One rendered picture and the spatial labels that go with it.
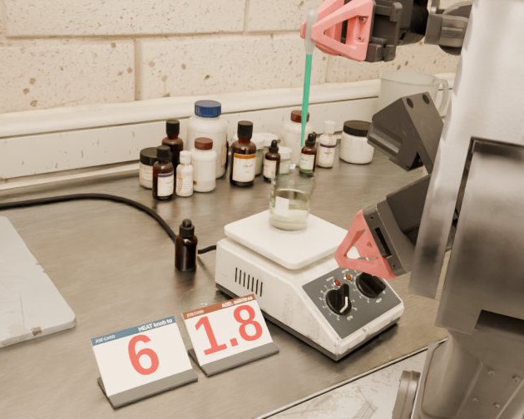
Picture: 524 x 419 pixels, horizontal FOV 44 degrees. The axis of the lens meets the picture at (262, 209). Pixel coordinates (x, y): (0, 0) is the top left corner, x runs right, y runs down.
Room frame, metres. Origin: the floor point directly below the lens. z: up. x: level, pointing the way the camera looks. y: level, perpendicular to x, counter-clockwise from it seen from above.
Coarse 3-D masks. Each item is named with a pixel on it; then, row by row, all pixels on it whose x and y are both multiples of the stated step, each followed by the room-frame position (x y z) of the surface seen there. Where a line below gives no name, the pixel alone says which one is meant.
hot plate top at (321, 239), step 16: (240, 224) 0.71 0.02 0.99; (256, 224) 0.71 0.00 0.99; (320, 224) 0.73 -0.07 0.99; (240, 240) 0.67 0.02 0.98; (256, 240) 0.67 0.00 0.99; (272, 240) 0.67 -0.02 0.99; (288, 240) 0.68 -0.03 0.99; (304, 240) 0.68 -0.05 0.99; (320, 240) 0.68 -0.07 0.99; (336, 240) 0.69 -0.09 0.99; (272, 256) 0.64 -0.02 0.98; (288, 256) 0.64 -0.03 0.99; (304, 256) 0.64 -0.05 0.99; (320, 256) 0.65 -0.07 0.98
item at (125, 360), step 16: (128, 336) 0.53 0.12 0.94; (144, 336) 0.54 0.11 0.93; (160, 336) 0.55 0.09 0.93; (176, 336) 0.55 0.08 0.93; (112, 352) 0.52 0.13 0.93; (128, 352) 0.52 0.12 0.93; (144, 352) 0.53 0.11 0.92; (160, 352) 0.53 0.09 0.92; (176, 352) 0.54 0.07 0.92; (112, 368) 0.50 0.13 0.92; (128, 368) 0.51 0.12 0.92; (144, 368) 0.52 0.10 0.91; (160, 368) 0.52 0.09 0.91; (112, 384) 0.49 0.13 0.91
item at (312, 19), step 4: (312, 12) 0.71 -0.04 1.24; (316, 12) 0.71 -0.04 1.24; (308, 16) 0.71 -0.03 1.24; (312, 16) 0.71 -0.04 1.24; (316, 16) 0.71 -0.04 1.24; (308, 20) 0.71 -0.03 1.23; (312, 20) 0.71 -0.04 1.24; (316, 20) 0.71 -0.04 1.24; (308, 24) 0.71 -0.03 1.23; (312, 24) 0.71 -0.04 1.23; (308, 28) 0.71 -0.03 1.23; (308, 32) 0.71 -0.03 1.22; (308, 36) 0.71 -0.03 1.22; (308, 40) 0.71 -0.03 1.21; (308, 44) 0.71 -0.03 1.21; (312, 44) 0.71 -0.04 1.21; (308, 48) 0.71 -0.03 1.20; (312, 48) 0.71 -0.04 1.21
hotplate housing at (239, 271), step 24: (216, 264) 0.69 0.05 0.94; (240, 264) 0.67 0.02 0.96; (264, 264) 0.65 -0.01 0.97; (312, 264) 0.66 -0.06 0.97; (336, 264) 0.67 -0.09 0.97; (240, 288) 0.66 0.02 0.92; (264, 288) 0.64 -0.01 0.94; (288, 288) 0.62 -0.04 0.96; (264, 312) 0.64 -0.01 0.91; (288, 312) 0.61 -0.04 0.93; (312, 312) 0.59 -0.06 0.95; (312, 336) 0.59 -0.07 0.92; (336, 336) 0.57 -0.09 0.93; (360, 336) 0.59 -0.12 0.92; (336, 360) 0.57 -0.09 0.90
